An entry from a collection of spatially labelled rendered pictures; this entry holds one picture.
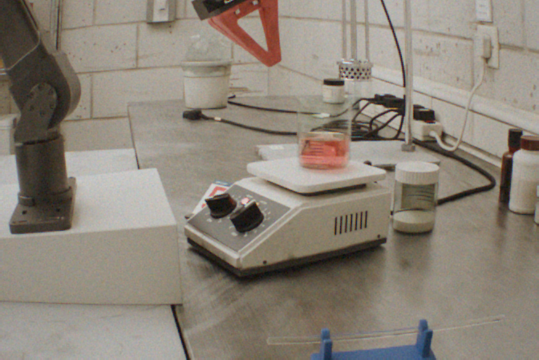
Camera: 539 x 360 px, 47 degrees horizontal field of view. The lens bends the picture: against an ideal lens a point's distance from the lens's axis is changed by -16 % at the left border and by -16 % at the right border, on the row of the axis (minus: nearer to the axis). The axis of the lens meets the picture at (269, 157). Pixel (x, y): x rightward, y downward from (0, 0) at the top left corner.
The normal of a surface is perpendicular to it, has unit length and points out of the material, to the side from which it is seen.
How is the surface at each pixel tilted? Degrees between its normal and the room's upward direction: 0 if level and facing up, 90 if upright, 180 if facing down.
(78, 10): 90
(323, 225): 90
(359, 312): 0
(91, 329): 0
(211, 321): 0
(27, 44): 76
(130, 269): 90
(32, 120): 89
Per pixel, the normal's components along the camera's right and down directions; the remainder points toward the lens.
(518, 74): -0.98, 0.04
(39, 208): -0.07, -0.98
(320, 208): 0.52, 0.18
